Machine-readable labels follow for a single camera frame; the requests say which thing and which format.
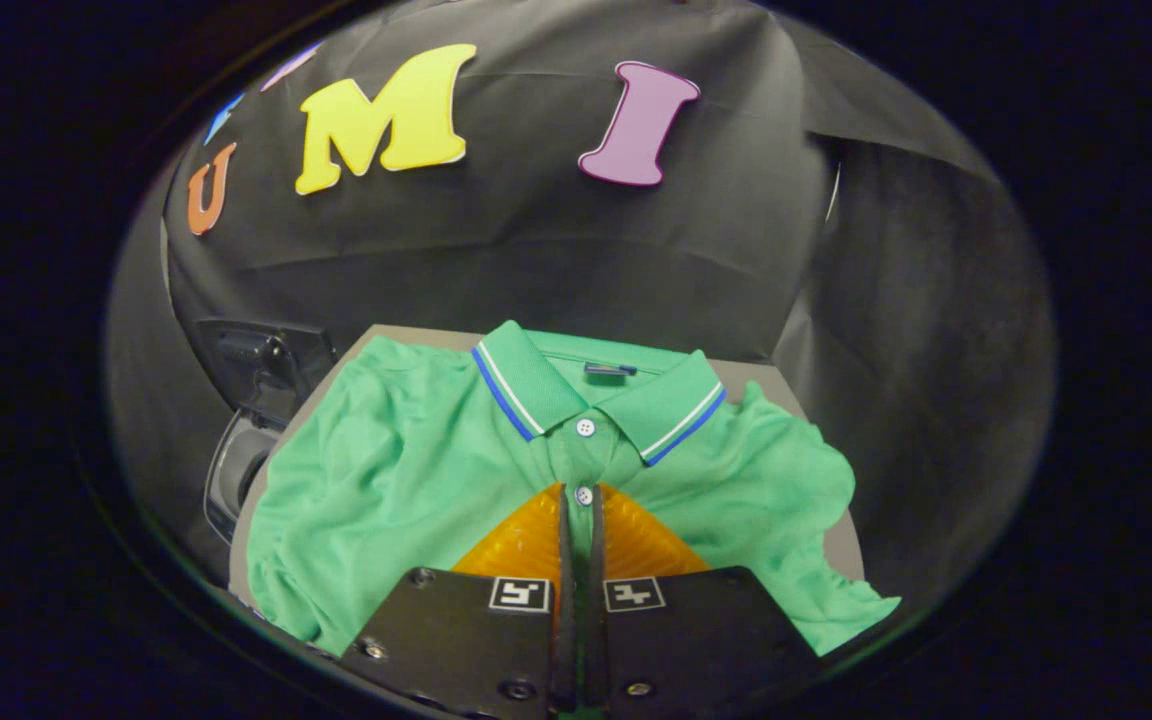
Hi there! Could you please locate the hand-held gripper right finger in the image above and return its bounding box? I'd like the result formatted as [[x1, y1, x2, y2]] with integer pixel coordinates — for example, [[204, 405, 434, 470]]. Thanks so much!
[[590, 483, 822, 720]]

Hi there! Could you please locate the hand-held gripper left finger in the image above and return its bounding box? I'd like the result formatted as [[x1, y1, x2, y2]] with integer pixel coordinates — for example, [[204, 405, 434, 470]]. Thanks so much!
[[341, 483, 578, 720]]

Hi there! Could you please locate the green polo shirt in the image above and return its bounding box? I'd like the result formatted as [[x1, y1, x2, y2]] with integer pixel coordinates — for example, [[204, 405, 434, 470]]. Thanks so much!
[[246, 320, 902, 657]]

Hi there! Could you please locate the beige cabinet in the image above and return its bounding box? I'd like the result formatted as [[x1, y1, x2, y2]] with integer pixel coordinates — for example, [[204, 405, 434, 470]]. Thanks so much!
[[227, 322, 866, 603]]

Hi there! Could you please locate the black backdrop cloth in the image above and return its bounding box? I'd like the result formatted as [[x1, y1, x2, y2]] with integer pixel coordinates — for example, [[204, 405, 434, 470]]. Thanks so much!
[[104, 0, 1057, 611]]

